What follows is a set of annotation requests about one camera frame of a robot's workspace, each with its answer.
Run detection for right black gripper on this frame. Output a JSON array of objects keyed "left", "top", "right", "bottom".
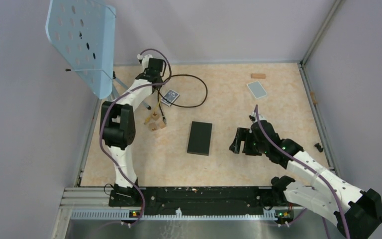
[{"left": 229, "top": 127, "right": 268, "bottom": 156}]

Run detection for black network switch box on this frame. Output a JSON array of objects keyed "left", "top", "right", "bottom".
[{"left": 187, "top": 121, "right": 213, "bottom": 156}]

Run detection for yellow ethernet cable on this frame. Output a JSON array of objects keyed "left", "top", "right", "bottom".
[{"left": 144, "top": 99, "right": 163, "bottom": 125}]

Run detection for black cable with plug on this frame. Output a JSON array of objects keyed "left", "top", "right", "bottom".
[{"left": 156, "top": 74, "right": 208, "bottom": 121}]

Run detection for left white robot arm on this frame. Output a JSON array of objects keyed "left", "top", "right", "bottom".
[{"left": 100, "top": 55, "right": 167, "bottom": 207}]

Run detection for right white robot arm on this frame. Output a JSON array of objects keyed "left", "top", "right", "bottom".
[{"left": 229, "top": 119, "right": 382, "bottom": 239}]

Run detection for blue playing card deck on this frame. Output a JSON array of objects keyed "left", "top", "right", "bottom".
[{"left": 161, "top": 89, "right": 180, "bottom": 107}]

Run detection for grey card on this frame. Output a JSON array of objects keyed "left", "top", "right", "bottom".
[{"left": 247, "top": 81, "right": 268, "bottom": 99}]

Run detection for plain wooden cube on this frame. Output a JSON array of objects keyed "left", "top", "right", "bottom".
[{"left": 159, "top": 121, "right": 166, "bottom": 129}]

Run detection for long wooden block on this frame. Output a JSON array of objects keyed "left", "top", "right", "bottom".
[{"left": 251, "top": 73, "right": 266, "bottom": 79}]

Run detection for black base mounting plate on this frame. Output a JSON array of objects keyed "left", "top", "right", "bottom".
[{"left": 108, "top": 186, "right": 289, "bottom": 216}]

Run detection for small black clip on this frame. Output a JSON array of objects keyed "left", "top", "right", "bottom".
[{"left": 314, "top": 142, "right": 324, "bottom": 152}]

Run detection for light blue music stand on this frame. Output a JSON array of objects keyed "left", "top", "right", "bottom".
[{"left": 45, "top": 0, "right": 118, "bottom": 100}]

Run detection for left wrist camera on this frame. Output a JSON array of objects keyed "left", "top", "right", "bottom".
[{"left": 137, "top": 54, "right": 153, "bottom": 69}]

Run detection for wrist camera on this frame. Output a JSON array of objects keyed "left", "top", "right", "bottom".
[
  {"left": 249, "top": 112, "right": 257, "bottom": 122},
  {"left": 137, "top": 54, "right": 153, "bottom": 69}
]

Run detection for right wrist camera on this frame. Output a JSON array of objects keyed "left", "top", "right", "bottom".
[{"left": 249, "top": 112, "right": 257, "bottom": 122}]

